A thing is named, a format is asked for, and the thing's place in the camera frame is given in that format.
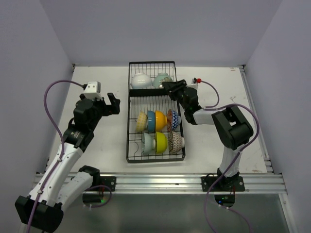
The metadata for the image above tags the mint green floral bowl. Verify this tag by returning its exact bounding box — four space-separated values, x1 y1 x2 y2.
153 73 173 88

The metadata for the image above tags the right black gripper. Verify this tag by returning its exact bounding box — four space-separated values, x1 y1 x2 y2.
162 79 188 111

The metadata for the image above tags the white ceramic bowl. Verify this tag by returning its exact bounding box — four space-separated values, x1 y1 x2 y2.
131 72 153 89

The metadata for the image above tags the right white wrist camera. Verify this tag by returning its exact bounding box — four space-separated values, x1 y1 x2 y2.
189 78 202 90

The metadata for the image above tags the blue zigzag patterned bowl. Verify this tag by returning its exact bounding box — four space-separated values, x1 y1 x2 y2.
167 109 181 132

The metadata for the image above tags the blue ceramic bowl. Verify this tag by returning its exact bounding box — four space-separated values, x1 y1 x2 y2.
147 110 156 133

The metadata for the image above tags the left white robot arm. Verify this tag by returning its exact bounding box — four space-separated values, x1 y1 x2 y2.
15 93 121 233

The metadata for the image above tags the lime yellow bowl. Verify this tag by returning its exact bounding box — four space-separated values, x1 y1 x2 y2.
155 132 168 154

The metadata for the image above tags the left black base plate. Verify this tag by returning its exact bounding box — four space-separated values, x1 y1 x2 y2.
99 176 117 193

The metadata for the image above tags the aluminium mounting rail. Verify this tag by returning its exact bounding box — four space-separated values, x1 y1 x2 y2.
31 171 286 195

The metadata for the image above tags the brown scale patterned bowl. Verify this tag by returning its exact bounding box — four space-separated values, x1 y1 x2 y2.
168 131 185 154

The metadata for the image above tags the orange ceramic bowl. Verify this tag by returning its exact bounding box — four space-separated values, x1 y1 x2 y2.
155 110 167 132

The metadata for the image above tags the pale grey-green bowl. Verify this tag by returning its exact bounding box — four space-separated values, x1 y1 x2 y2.
141 133 156 155

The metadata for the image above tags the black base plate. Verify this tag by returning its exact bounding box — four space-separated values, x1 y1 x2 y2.
99 176 117 193
201 172 245 192

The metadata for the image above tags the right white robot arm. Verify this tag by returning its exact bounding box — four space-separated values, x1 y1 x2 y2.
162 78 259 191

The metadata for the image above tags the black wire dish rack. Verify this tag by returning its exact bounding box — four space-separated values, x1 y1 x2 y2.
126 61 185 163

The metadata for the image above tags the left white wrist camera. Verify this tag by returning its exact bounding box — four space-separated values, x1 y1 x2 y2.
83 81 103 100

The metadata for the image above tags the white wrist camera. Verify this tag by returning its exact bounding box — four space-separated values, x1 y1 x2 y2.
83 81 103 100
189 78 202 90

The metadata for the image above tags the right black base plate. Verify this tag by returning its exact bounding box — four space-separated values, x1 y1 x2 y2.
201 172 245 192

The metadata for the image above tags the yellow checkered bowl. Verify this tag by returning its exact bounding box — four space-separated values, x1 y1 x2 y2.
135 111 148 133

